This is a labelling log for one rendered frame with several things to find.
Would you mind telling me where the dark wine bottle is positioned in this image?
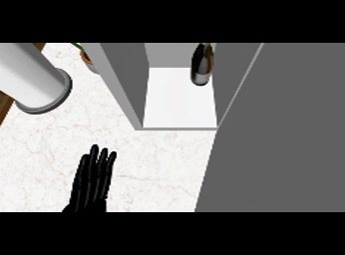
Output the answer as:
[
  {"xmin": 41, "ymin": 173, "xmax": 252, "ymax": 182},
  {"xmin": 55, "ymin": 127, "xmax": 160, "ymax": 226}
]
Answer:
[{"xmin": 188, "ymin": 42, "xmax": 215, "ymax": 87}]

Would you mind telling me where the white cylinder with grey rim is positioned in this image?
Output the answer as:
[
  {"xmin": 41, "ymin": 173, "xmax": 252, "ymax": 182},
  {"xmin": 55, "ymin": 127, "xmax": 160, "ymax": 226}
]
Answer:
[{"xmin": 0, "ymin": 42, "xmax": 75, "ymax": 116}]

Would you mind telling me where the dark grey cabinet door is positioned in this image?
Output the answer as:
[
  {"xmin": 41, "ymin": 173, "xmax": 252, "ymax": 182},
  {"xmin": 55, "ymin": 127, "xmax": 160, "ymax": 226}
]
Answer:
[{"xmin": 193, "ymin": 42, "xmax": 345, "ymax": 213}]

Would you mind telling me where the grey white open cabinet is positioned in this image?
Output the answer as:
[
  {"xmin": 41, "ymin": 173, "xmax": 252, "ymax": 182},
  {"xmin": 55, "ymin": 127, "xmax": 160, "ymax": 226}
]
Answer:
[{"xmin": 85, "ymin": 42, "xmax": 265, "ymax": 131}]

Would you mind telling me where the orange pot with green plant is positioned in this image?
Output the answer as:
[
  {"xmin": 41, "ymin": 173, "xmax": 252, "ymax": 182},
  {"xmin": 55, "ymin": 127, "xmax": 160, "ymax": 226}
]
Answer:
[{"xmin": 72, "ymin": 42, "xmax": 103, "ymax": 76}]

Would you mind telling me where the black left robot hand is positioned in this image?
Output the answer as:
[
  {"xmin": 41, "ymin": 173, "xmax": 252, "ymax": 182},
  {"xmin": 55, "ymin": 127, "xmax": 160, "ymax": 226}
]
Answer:
[{"xmin": 63, "ymin": 143, "xmax": 119, "ymax": 213}]

